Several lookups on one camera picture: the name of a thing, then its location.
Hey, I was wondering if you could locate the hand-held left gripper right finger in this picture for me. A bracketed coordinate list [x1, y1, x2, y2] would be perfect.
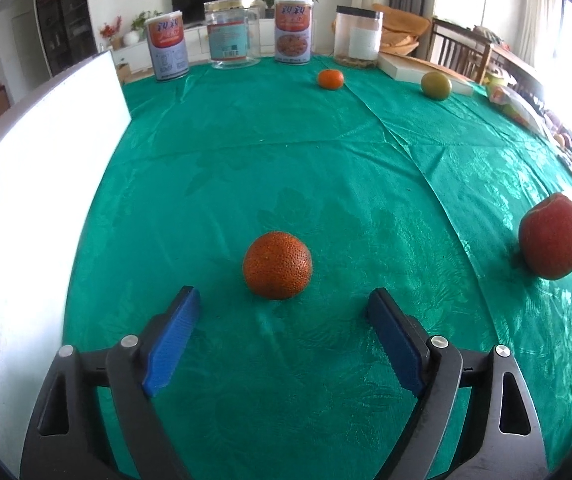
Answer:
[367, 287, 549, 480]

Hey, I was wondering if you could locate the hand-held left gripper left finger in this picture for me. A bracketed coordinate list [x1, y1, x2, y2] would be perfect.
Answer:
[20, 285, 201, 480]

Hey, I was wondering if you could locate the red apple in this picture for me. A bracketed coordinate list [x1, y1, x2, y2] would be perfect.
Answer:
[518, 192, 572, 281]

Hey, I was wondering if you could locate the dark orange mandarin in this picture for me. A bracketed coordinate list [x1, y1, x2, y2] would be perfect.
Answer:
[243, 231, 313, 301]

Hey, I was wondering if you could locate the white foam box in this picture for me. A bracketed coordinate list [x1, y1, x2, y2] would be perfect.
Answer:
[0, 50, 132, 466]

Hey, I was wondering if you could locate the clear plastic bag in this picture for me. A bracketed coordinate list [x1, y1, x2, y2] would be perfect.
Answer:
[486, 83, 549, 133]

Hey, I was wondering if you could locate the green tablecloth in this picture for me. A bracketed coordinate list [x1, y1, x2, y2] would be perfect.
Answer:
[61, 52, 572, 480]

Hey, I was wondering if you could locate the yellow green pot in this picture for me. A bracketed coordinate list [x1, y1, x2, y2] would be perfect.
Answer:
[486, 67, 516, 88]

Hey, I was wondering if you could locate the green round fruit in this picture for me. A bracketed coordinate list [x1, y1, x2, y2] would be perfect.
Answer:
[420, 71, 452, 101]

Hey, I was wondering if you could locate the dark wooden chair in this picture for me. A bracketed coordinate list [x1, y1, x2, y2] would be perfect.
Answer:
[428, 16, 541, 86]

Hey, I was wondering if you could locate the white curtain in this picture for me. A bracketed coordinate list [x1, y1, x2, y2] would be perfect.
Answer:
[510, 0, 566, 66]

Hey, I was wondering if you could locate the white flat box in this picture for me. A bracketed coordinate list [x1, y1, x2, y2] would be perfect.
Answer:
[378, 52, 474, 96]

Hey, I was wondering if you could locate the small bright orange mandarin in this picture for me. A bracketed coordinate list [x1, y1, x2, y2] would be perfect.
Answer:
[317, 68, 345, 91]

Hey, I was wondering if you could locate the red and grey can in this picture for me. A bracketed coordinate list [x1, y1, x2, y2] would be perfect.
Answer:
[145, 10, 189, 82]
[274, 0, 313, 66]

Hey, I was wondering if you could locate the orange lounge chair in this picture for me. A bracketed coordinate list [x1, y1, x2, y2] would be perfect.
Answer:
[371, 3, 431, 57]

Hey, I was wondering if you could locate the white television cabinet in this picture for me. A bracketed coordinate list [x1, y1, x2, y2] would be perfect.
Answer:
[111, 16, 337, 73]

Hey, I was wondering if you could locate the clear jar with black lid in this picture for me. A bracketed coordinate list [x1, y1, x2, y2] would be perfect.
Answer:
[334, 5, 383, 68]

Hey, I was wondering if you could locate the clear jar with teal label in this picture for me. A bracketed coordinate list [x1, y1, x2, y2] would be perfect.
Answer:
[203, 0, 261, 70]

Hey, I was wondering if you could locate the red flower bouquet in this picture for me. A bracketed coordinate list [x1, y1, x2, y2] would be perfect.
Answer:
[99, 16, 123, 51]

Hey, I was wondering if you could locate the leafy green potted plant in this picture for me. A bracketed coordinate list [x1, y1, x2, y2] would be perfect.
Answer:
[130, 10, 164, 31]

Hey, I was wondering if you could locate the black television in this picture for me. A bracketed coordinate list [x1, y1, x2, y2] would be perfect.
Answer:
[170, 0, 257, 28]

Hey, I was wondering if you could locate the dark bookshelf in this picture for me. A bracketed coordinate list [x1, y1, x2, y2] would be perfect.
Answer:
[33, 0, 89, 76]

